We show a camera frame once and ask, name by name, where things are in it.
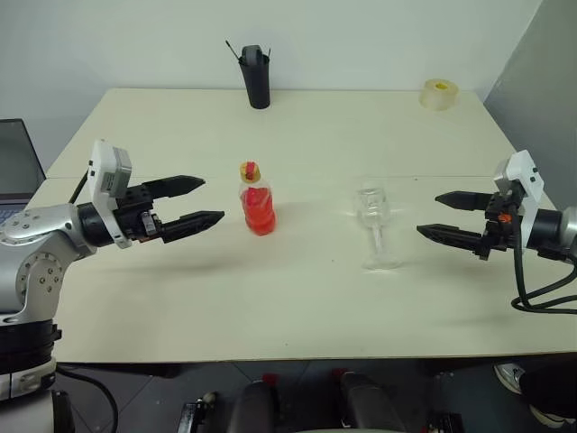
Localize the red juice bottle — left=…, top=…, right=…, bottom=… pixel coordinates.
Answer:
left=236, top=160, right=279, bottom=237

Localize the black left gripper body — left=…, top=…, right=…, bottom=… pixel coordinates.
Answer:
left=112, top=180, right=166, bottom=244

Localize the dark rounded shape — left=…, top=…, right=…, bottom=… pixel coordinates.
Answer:
left=337, top=369, right=394, bottom=433

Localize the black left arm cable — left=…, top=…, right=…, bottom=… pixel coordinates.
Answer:
left=68, top=169, right=91, bottom=205

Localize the black pen holder cup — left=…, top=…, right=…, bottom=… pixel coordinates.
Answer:
left=238, top=54, right=273, bottom=111

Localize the dark grey laptop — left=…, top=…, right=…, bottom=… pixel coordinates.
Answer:
left=0, top=118, right=48, bottom=226

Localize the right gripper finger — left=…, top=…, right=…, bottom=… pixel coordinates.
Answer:
left=416, top=224, right=486, bottom=256
left=435, top=190, right=492, bottom=213

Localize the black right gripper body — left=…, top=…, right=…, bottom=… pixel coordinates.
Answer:
left=477, top=191, right=524, bottom=263

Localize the black floor cable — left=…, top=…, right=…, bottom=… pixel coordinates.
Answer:
left=56, top=364, right=121, bottom=433

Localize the grey black strap roll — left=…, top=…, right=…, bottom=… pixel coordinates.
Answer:
left=241, top=43, right=267, bottom=67

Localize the clear wine glass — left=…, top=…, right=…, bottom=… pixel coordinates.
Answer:
left=353, top=181, right=403, bottom=272

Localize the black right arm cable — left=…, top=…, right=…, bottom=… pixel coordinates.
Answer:
left=508, top=205, right=577, bottom=315

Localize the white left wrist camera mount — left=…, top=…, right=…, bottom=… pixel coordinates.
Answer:
left=88, top=139, right=134, bottom=248

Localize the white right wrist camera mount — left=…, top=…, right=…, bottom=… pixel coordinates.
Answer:
left=493, top=150, right=545, bottom=248

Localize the translucent tape roll yellow core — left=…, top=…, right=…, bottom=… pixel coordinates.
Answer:
left=420, top=78, right=460, bottom=111

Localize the black trouser leg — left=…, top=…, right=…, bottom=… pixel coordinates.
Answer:
left=517, top=358, right=577, bottom=412

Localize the white sneaker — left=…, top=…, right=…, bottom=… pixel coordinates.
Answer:
left=493, top=361, right=527, bottom=393
left=529, top=402, right=577, bottom=428

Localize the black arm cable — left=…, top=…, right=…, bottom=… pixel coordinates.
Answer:
left=68, top=169, right=91, bottom=205
left=508, top=205, right=577, bottom=315

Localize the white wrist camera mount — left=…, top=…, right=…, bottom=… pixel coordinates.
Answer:
left=88, top=139, right=134, bottom=248
left=493, top=150, right=545, bottom=248

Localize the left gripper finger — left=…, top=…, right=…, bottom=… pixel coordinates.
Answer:
left=143, top=174, right=206, bottom=200
left=160, top=209, right=226, bottom=245

